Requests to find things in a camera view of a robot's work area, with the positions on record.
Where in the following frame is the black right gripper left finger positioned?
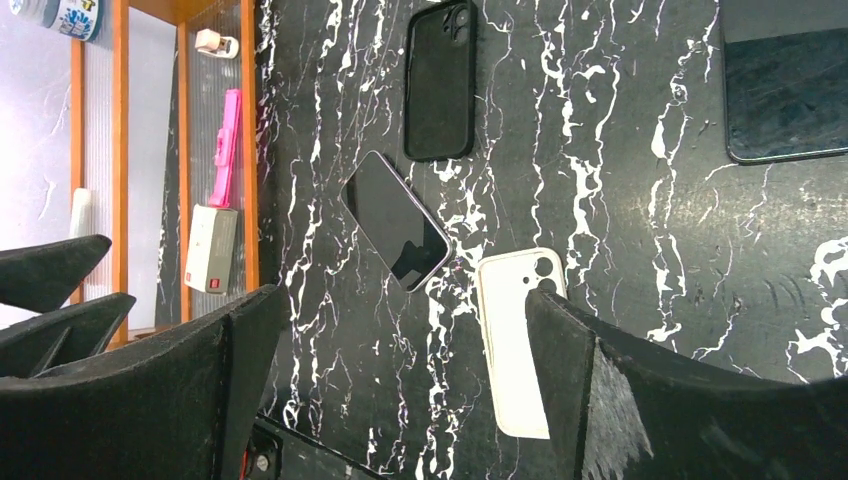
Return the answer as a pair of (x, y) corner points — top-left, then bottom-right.
(1, 285), (284, 479)

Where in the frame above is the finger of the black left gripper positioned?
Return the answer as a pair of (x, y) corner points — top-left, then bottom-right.
(1, 234), (112, 313)
(1, 293), (136, 378)

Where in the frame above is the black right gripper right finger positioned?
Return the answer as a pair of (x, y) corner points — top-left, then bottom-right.
(525, 289), (847, 479)

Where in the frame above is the beige phone case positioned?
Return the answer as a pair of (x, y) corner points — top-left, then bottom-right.
(475, 247), (566, 440)

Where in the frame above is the purple-edged smartphone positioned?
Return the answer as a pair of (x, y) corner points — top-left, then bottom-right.
(339, 151), (452, 293)

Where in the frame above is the black smartphone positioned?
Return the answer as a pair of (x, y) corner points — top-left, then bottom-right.
(719, 0), (847, 164)

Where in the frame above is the white cylinder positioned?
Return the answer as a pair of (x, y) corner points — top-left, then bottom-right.
(69, 187), (93, 238)

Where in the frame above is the white box with red label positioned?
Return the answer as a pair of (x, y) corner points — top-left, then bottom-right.
(183, 204), (238, 294)

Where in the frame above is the orange wooden shelf rack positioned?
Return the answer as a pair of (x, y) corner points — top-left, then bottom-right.
(70, 1), (259, 349)

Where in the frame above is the pink tool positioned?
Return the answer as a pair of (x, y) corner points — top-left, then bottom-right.
(208, 89), (242, 208)

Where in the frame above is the white blue patterned cup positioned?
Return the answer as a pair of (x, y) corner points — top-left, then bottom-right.
(8, 0), (104, 41)

